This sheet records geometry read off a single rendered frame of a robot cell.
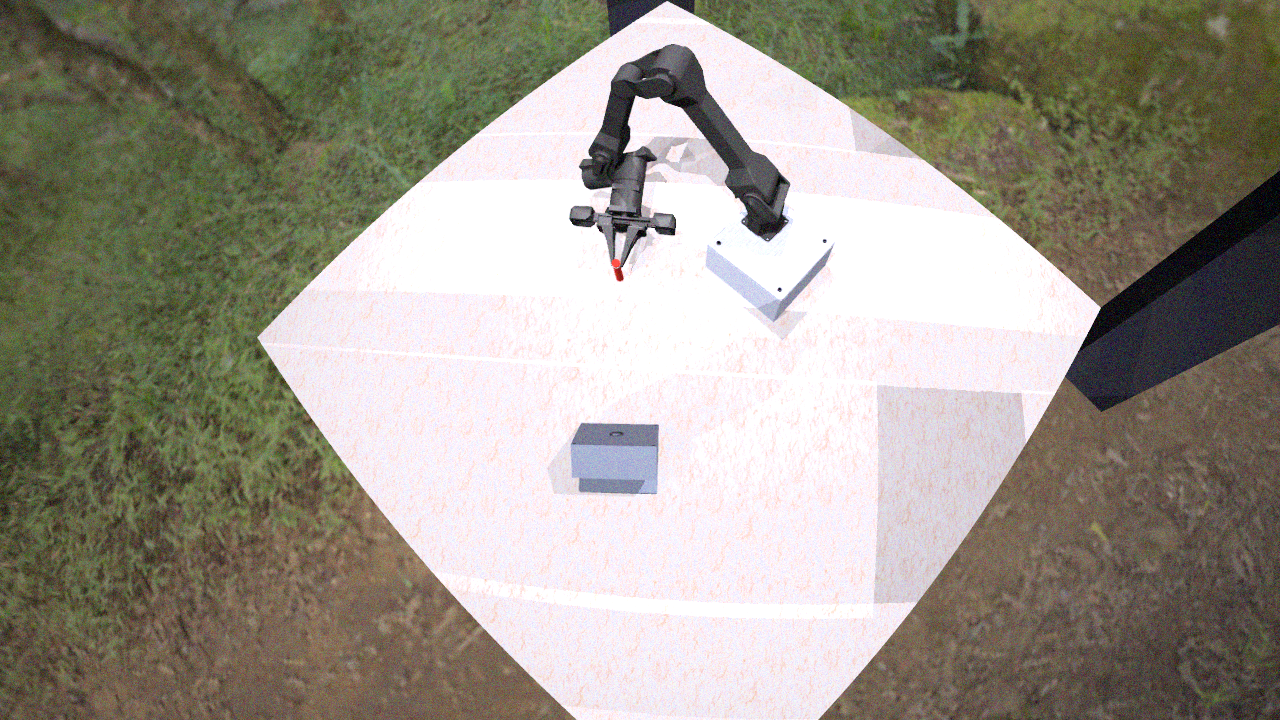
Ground pale blue flat panel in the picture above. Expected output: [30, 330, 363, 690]
[571, 421, 659, 495]

